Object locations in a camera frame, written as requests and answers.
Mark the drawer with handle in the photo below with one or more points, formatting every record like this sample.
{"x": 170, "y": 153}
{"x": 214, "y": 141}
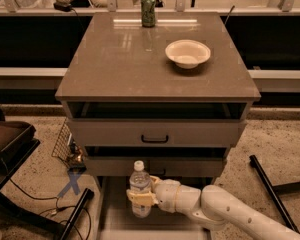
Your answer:
{"x": 156, "y": 133}
{"x": 169, "y": 167}

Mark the black stand leg left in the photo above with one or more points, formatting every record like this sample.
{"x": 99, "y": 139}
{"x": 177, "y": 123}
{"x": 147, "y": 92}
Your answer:
{"x": 70, "y": 223}

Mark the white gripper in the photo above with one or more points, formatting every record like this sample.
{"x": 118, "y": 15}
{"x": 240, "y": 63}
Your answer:
{"x": 165, "y": 194}

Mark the blue tape cross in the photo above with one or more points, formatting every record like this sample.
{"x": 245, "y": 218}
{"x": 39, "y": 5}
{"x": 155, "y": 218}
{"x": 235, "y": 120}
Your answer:
{"x": 73, "y": 176}

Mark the open bottom drawer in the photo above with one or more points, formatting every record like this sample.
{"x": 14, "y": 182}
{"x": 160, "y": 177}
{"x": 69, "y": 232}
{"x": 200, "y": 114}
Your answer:
{"x": 117, "y": 222}

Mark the dark tray on stand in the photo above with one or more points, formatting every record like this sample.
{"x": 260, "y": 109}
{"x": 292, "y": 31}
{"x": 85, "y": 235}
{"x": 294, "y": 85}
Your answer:
{"x": 17, "y": 143}

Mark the white paper bowl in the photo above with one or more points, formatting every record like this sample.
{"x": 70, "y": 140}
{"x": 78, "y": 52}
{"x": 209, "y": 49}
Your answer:
{"x": 188, "y": 54}

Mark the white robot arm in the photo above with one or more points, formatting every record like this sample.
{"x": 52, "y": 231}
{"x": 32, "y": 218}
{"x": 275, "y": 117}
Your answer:
{"x": 212, "y": 207}

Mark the green soda can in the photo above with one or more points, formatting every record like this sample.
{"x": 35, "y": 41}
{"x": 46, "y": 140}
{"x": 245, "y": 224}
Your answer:
{"x": 148, "y": 13}

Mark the wire mesh basket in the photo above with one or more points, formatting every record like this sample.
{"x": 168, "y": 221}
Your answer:
{"x": 66, "y": 150}

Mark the black stand leg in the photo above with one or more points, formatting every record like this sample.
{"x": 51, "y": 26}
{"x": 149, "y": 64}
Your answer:
{"x": 70, "y": 223}
{"x": 275, "y": 191}

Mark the clear plastic water bottle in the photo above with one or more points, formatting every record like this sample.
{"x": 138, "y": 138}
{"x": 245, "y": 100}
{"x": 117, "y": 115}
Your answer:
{"x": 140, "y": 182}

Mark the black device on ledge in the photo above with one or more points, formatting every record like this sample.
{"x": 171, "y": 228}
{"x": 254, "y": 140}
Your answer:
{"x": 62, "y": 6}

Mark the top drawer with handle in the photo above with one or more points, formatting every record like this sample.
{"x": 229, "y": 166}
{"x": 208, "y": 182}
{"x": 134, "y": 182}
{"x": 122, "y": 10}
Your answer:
{"x": 156, "y": 133}

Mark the grey drawer cabinet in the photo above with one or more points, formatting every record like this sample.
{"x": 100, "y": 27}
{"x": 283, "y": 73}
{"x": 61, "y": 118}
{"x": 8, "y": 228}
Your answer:
{"x": 120, "y": 72}

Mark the black stand leg right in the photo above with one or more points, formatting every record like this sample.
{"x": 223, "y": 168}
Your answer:
{"x": 275, "y": 191}

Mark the middle drawer with handle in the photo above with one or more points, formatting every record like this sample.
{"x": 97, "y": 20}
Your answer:
{"x": 169, "y": 167}

